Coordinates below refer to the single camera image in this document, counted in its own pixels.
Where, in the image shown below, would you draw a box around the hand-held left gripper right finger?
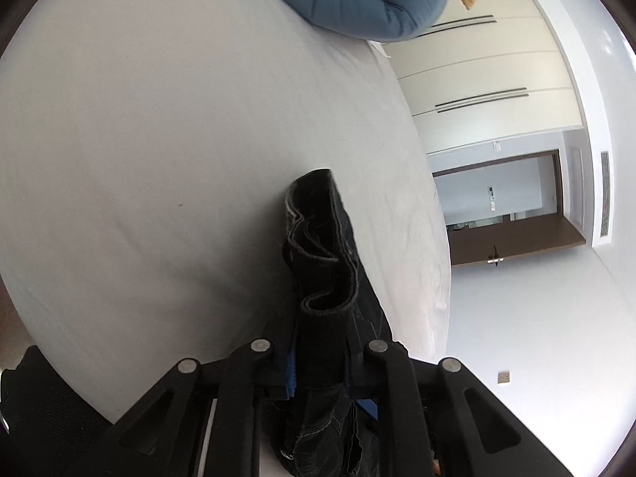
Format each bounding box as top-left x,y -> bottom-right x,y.
347,339 -> 573,477

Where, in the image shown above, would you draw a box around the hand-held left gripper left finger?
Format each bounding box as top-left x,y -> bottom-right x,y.
64,339 -> 299,477

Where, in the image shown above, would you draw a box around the black pants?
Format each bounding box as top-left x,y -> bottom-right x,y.
271,168 -> 438,477

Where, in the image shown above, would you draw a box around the brown door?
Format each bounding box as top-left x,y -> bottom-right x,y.
431,148 -> 588,267

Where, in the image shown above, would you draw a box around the black cloth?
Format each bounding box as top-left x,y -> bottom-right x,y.
0,345 -> 118,477

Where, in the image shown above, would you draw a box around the white bed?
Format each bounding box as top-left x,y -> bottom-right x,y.
0,0 -> 454,428

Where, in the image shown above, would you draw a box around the white wardrobe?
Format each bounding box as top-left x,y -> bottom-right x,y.
382,0 -> 588,156

